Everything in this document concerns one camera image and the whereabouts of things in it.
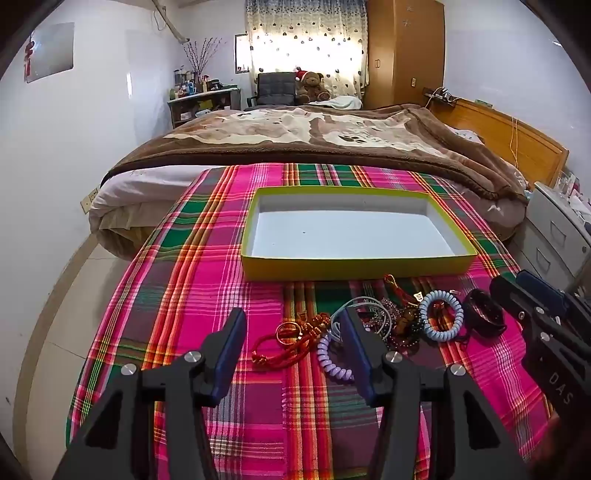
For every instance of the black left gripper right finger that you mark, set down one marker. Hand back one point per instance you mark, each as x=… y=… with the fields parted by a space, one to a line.
x=468 y=440

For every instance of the branch flower vase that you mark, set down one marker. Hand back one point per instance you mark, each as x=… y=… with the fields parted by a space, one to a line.
x=199 y=54

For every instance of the white bed sheet mattress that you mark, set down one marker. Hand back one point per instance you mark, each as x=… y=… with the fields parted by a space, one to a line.
x=130 y=205

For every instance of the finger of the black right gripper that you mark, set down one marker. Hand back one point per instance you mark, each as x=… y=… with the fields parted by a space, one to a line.
x=551 y=299
x=536 y=316

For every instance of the patterned window curtain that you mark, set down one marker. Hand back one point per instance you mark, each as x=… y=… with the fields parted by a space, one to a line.
x=328 y=37

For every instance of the black wristband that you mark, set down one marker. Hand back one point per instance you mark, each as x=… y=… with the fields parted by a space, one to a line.
x=483 y=315

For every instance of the yellow-green shallow tray box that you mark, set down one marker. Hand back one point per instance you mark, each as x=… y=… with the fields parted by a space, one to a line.
x=334 y=233

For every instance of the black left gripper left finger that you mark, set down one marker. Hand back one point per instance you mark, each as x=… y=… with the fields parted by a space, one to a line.
x=116 y=439

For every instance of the wooden wardrobe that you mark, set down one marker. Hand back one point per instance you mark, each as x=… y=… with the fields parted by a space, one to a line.
x=406 y=51

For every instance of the brown fleece blanket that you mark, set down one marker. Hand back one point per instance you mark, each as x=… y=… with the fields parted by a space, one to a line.
x=404 y=137

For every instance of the cluttered desk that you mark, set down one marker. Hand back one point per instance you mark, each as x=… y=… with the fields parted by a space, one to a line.
x=187 y=108

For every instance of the silver wall poster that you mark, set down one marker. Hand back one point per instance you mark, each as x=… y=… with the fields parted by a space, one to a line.
x=50 y=50

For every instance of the grey bedside drawer cabinet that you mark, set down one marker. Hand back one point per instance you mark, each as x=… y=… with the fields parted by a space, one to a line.
x=552 y=243

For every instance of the brown teddy bear santa hat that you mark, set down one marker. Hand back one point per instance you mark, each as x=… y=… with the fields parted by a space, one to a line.
x=310 y=87

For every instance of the dark grey chair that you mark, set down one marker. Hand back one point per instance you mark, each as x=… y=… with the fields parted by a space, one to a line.
x=274 y=89

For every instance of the wooden headboard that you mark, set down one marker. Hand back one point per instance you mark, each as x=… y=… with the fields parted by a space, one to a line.
x=539 y=157

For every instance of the red cord knot charm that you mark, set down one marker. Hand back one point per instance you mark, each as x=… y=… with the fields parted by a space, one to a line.
x=406 y=299

